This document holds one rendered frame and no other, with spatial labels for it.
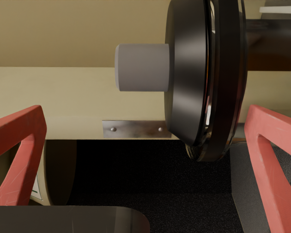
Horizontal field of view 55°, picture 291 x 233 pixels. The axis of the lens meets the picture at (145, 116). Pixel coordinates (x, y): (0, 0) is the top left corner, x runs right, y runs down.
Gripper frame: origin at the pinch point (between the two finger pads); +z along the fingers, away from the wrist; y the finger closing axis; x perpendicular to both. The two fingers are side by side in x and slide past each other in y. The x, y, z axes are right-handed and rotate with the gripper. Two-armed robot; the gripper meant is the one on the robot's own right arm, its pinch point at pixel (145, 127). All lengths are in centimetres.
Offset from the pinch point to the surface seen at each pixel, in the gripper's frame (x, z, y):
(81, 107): 8.5, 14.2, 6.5
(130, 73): -0.6, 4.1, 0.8
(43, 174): 18.7, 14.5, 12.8
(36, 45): 18, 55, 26
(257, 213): 29.8, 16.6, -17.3
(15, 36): 16, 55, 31
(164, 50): -1.5, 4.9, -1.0
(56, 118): 8.7, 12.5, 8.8
